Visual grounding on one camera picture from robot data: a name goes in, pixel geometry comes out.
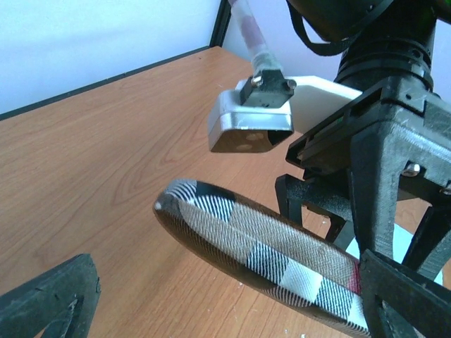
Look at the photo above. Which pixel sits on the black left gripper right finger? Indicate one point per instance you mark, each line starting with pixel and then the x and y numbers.
pixel 399 302

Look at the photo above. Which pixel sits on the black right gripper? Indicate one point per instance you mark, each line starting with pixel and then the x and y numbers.
pixel 393 140

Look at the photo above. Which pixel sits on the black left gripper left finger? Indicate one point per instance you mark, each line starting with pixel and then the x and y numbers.
pixel 58 303

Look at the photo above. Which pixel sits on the plaid glasses case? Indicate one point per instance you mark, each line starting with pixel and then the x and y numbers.
pixel 266 252

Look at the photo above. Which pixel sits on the light blue cleaning cloth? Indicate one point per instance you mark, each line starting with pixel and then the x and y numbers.
pixel 401 242

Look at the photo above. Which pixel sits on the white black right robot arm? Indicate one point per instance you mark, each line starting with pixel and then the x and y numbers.
pixel 399 43

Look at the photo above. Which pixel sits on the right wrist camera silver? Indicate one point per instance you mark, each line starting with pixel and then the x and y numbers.
pixel 254 117

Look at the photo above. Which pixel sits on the black frame post right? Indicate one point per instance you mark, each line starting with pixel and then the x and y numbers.
pixel 221 24

